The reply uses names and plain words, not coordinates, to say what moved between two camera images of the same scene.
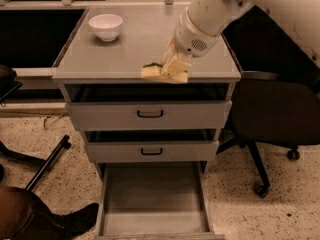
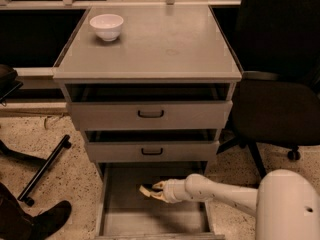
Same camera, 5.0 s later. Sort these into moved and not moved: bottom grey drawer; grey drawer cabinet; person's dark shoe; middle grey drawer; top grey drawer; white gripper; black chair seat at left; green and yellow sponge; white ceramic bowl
Moved: person's dark shoe; green and yellow sponge; white gripper
Not moved: black chair seat at left; grey drawer cabinet; white ceramic bowl; middle grey drawer; top grey drawer; bottom grey drawer
